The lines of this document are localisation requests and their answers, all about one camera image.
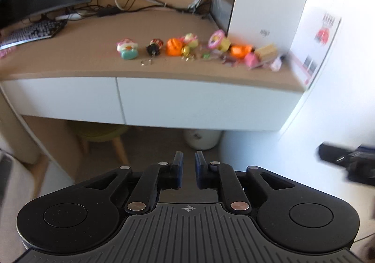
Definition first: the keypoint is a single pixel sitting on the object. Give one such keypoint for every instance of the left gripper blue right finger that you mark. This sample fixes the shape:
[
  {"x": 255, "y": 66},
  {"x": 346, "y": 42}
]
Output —
[{"x": 223, "y": 179}]

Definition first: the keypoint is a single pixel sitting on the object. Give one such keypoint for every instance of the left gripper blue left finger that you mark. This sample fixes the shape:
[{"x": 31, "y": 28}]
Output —
[{"x": 155, "y": 179}]

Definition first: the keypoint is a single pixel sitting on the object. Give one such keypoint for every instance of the orange pumpkin bowl half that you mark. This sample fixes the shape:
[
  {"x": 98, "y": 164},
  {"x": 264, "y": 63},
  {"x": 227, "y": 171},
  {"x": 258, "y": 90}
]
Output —
[{"x": 239, "y": 51}]

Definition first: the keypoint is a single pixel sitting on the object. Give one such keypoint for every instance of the gold bell charm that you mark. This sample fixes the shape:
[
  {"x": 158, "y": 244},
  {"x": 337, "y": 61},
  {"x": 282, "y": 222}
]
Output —
[{"x": 187, "y": 53}]

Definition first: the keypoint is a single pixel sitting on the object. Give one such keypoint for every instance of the orange jack-o-lantern pumpkin face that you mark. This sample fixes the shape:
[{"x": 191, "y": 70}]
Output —
[{"x": 174, "y": 47}]

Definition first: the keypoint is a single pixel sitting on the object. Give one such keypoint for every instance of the doll figure keychain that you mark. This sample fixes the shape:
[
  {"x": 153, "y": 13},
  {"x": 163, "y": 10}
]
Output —
[{"x": 153, "y": 50}]

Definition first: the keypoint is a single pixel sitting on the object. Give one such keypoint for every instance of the pink green squishy toy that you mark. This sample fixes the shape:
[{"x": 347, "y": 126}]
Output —
[{"x": 128, "y": 49}]

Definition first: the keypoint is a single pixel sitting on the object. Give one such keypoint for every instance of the pink eraser biscuit blister pack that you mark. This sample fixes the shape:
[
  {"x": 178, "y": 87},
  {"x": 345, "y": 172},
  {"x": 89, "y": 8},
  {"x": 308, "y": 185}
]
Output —
[{"x": 266, "y": 57}]

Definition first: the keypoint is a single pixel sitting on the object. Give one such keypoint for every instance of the pink donut yellow toy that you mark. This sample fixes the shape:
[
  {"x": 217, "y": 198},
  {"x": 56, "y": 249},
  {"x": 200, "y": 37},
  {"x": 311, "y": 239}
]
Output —
[{"x": 219, "y": 41}]

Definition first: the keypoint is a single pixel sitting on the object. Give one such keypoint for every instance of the pink yellow cake squishy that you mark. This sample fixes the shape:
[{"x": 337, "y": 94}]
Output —
[{"x": 190, "y": 40}]

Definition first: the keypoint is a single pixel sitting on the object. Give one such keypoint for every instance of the red white plastic packet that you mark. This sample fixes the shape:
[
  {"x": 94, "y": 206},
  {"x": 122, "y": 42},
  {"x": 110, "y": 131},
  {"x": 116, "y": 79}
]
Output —
[{"x": 224, "y": 57}]

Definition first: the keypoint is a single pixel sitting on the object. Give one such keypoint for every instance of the white round bin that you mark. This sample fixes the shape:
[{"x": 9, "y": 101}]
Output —
[{"x": 202, "y": 140}]

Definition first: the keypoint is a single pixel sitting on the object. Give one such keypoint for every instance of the white right drawer front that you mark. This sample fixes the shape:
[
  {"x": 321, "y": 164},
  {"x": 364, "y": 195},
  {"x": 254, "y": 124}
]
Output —
[{"x": 201, "y": 105}]

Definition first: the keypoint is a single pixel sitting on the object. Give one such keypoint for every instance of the white drawer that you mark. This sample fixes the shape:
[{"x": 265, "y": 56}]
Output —
[
  {"x": 201, "y": 105},
  {"x": 93, "y": 99}
]

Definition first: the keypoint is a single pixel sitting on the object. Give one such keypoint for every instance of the green stool wooden legs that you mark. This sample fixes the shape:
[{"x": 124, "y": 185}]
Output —
[{"x": 97, "y": 132}]

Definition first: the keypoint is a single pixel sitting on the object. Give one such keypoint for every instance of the white left drawer front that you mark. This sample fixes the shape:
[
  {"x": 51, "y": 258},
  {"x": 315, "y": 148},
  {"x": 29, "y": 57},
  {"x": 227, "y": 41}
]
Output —
[{"x": 93, "y": 99}]

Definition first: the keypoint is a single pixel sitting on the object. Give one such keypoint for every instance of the white notice sheet QR codes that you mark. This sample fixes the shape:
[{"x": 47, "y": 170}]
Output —
[{"x": 311, "y": 44}]

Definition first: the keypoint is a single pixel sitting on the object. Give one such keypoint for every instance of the black computer keyboard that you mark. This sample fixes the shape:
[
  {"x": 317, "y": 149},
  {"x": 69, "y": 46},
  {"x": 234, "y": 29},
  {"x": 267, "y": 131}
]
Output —
[{"x": 35, "y": 32}]

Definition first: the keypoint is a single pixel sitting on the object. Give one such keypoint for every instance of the white computer tower case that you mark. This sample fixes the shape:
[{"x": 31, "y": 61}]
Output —
[{"x": 266, "y": 2}]

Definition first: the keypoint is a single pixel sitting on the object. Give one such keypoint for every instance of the pink object desk edge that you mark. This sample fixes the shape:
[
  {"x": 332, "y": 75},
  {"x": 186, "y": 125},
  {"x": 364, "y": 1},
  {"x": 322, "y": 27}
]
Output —
[{"x": 7, "y": 51}]

